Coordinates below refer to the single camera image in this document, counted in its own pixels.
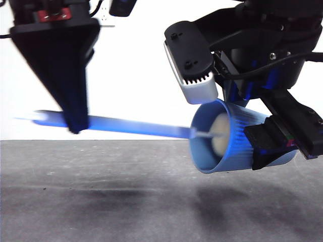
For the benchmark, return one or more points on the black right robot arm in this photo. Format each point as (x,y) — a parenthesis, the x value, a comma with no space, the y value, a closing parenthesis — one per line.
(290,25)

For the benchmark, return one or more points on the blue ribbed plastic cup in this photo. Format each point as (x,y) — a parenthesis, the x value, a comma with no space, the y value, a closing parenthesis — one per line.
(203,153)

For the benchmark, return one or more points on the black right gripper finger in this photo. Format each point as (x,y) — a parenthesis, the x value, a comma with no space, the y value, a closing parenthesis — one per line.
(238,93)
(262,138)

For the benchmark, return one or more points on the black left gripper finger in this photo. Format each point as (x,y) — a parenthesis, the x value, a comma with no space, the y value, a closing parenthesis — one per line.
(60,65)

